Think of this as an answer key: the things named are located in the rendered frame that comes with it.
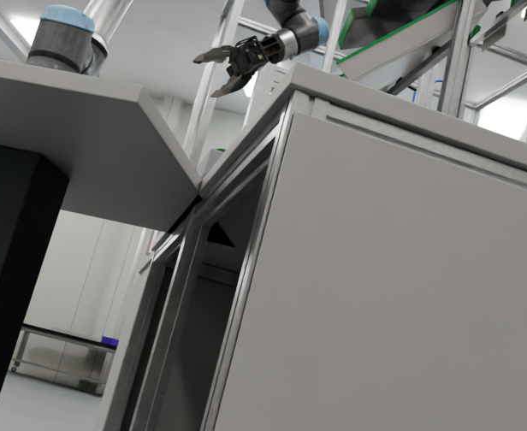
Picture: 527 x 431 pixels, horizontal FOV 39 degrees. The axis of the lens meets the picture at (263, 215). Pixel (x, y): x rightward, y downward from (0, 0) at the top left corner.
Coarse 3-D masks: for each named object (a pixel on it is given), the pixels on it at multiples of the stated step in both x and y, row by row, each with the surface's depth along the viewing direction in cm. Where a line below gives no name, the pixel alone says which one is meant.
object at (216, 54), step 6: (216, 48) 173; (204, 54) 175; (210, 54) 175; (216, 54) 176; (222, 54) 176; (228, 54) 177; (198, 60) 175; (204, 60) 176; (210, 60) 176; (216, 60) 177; (222, 60) 177
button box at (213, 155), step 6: (210, 150) 160; (216, 150) 161; (204, 156) 167; (210, 156) 160; (216, 156) 160; (204, 162) 163; (210, 162) 160; (198, 168) 172; (204, 168) 159; (204, 174) 160
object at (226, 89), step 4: (232, 76) 177; (236, 76) 178; (240, 76) 176; (228, 80) 177; (232, 80) 177; (236, 80) 173; (240, 80) 178; (228, 84) 176; (232, 84) 172; (236, 84) 177; (220, 88) 177; (224, 88) 176; (228, 88) 174; (232, 88) 176; (216, 92) 175; (220, 92) 175; (224, 92) 175; (228, 92) 176; (212, 96) 174; (216, 96) 175; (220, 96) 175
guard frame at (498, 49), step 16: (240, 0) 260; (240, 16) 314; (320, 48) 322; (480, 48) 286; (496, 48) 285; (208, 64) 307; (224, 64) 255; (416, 80) 331; (512, 80) 309; (208, 96) 251; (496, 96) 320; (192, 112) 301; (208, 112) 251; (192, 160) 246
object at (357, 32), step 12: (360, 12) 140; (420, 12) 142; (348, 24) 143; (360, 24) 142; (372, 24) 143; (384, 24) 144; (396, 24) 145; (348, 36) 146; (360, 36) 147; (372, 36) 148; (348, 48) 152
